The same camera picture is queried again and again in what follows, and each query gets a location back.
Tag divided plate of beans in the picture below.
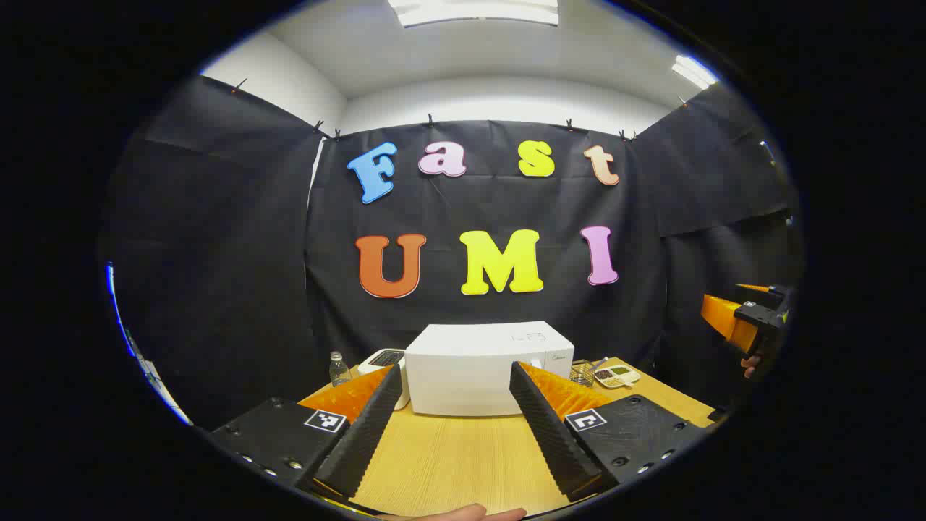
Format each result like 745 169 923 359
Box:
593 364 641 389

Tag white toaster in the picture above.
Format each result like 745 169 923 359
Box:
358 348 411 411

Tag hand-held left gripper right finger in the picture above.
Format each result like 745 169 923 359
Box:
509 361 710 502

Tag small ceiling light panel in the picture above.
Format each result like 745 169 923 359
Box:
671 54 719 90

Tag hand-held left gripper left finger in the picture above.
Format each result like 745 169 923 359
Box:
210 364 404 500

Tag white microwave oven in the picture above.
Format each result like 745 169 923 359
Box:
405 321 576 417

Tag large ceiling light panel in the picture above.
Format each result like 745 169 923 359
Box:
387 0 561 28

